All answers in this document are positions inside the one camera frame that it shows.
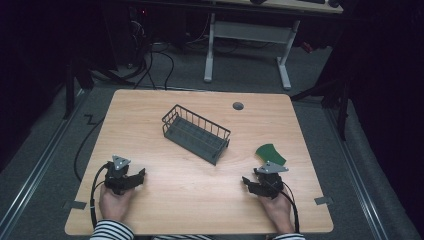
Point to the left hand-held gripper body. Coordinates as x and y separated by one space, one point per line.
116 170

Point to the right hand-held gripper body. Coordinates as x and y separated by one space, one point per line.
271 178

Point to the person's left hand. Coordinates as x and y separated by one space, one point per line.
113 205

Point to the person's right hand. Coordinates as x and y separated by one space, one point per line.
278 211

